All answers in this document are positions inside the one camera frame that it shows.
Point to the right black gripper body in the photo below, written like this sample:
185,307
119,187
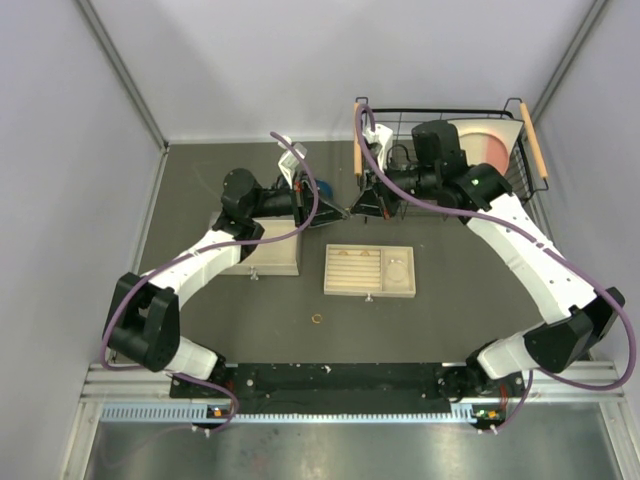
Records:
388,199

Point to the beige jewelry tray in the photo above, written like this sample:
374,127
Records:
369,271

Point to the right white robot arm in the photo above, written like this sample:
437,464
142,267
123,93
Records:
576,312

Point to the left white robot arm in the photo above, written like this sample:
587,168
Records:
143,323

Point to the beige jewelry box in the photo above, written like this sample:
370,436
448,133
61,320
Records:
273,259

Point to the cream and pink plate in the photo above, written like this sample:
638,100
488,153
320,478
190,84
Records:
488,140

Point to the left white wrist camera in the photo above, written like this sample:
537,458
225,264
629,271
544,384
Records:
288,162

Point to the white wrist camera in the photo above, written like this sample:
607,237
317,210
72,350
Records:
380,140
288,162

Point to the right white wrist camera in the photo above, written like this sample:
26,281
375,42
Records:
380,140

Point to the black wire dish rack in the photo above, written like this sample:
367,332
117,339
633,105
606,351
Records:
520,175

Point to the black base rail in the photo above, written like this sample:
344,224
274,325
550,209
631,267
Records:
257,381

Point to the blue-grey cable duct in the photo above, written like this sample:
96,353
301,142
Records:
212,412

